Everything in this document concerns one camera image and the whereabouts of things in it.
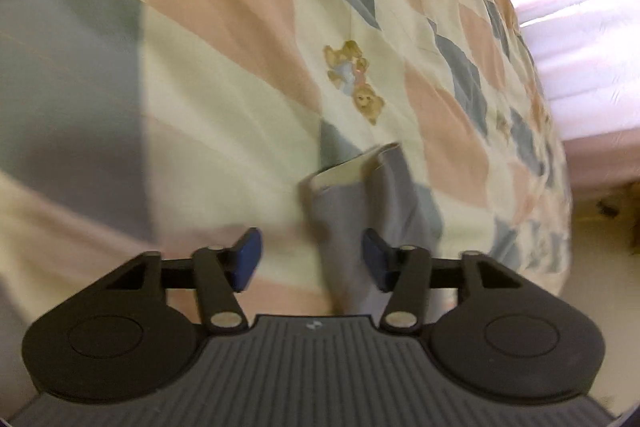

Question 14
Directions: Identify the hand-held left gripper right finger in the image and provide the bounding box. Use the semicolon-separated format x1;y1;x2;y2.
362;228;522;334

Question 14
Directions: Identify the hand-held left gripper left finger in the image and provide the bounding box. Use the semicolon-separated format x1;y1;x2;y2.
111;227;264;334

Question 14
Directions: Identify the grey garment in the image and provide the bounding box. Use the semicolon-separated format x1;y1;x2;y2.
298;143;447;317

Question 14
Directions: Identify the pastel patchwork quilt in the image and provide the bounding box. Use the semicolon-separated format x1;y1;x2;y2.
0;0;575;410

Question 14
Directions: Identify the pink curtain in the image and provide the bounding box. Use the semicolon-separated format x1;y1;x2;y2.
434;0;640;190

